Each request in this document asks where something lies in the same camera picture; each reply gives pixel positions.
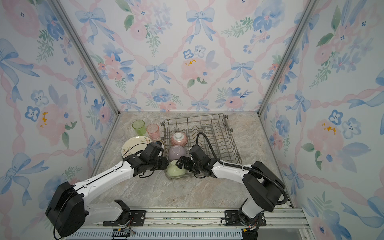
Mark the clear glass tumbler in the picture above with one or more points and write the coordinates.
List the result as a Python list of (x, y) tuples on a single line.
[(119, 135)]

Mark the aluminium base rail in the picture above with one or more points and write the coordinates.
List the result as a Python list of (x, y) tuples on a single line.
[(202, 224)]

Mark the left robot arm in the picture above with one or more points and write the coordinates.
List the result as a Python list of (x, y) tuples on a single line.
[(71, 205)]

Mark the aluminium left corner post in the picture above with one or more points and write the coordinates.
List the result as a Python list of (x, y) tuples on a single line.
[(60, 12)]

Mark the green ceramic bowl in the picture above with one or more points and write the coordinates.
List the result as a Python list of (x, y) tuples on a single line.
[(173, 171)]

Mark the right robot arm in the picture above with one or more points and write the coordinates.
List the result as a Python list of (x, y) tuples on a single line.
[(266, 190)]

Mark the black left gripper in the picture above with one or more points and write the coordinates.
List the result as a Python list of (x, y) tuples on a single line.
[(165, 164)]

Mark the aluminium right corner post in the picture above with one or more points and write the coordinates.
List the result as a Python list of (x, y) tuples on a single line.
[(291, 47)]

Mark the pink patterned bowl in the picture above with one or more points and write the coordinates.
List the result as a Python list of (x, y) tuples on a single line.
[(179, 138)]

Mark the grey wire dish rack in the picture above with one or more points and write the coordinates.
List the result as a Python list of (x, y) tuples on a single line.
[(207, 130)]

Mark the lilac ceramic bowl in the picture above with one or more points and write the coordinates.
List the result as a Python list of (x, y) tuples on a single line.
[(176, 152)]

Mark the cream flamingo plate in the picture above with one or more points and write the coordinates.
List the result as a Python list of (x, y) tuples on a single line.
[(134, 145)]

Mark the green glass tumbler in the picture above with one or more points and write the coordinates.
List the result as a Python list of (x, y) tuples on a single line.
[(139, 127)]

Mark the pink glass tumbler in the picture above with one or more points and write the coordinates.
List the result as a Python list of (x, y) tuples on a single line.
[(153, 131)]

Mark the aluminium corner post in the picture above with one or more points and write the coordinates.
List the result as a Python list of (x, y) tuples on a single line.
[(60, 12), (291, 47)]

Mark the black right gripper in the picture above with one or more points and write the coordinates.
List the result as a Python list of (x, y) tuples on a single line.
[(182, 161)]

